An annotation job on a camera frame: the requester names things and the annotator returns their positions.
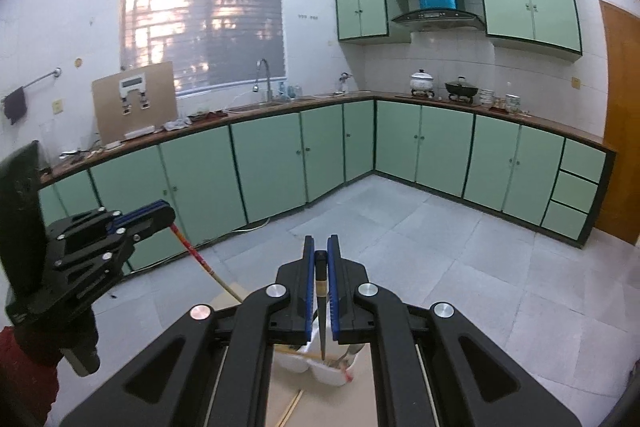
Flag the plain bamboo chopstick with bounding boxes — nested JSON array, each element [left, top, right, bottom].
[[273, 345, 326, 362]]

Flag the red chopstick right compartment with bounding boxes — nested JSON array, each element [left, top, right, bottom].
[[341, 365, 354, 383]]

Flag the black range hood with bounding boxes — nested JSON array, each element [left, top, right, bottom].
[[392, 9, 486, 31]]

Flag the red chopstick bamboo tip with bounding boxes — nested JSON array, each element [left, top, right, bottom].
[[169, 223, 243, 303]]

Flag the bamboo chopstick red end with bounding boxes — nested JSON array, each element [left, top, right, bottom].
[[273, 389, 302, 427]]

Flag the wooden door left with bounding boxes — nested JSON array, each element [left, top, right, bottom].
[[597, 1, 640, 245]]

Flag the beige table mat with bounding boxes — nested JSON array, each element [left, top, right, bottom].
[[209, 286, 381, 427]]

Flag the red sleeve forearm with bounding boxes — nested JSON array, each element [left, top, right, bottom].
[[1, 326, 60, 426]]

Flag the black wok pan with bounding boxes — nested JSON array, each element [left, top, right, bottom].
[[445, 76, 478, 104]]

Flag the dark hanging towel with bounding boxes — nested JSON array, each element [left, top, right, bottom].
[[2, 87, 27, 124]]

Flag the wall towel bar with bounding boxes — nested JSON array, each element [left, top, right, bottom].
[[22, 67, 62, 89]]

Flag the glass jars on counter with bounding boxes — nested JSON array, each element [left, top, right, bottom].
[[478, 89, 521, 114]]

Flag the green lower kitchen cabinets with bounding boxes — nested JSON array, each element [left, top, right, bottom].
[[40, 94, 615, 246]]

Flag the white double utensil holder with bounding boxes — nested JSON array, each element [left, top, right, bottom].
[[273, 311, 364, 387]]

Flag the bamboo chopstick orange end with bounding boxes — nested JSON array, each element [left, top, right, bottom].
[[282, 388, 305, 427]]

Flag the window with blinds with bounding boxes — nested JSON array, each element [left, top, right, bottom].
[[119, 0, 286, 93]]

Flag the chrome sink faucet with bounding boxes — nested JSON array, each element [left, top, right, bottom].
[[253, 58, 273, 102]]

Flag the dark green black chopstick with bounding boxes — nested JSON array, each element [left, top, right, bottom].
[[314, 251, 328, 361]]

